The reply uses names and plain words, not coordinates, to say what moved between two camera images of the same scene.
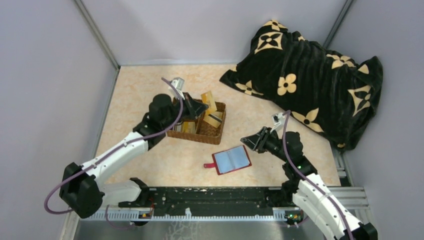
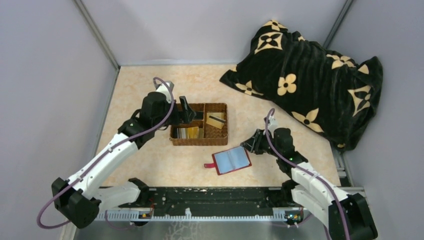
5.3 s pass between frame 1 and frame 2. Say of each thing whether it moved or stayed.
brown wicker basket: moved
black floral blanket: stayed
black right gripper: stayed
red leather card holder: stayed
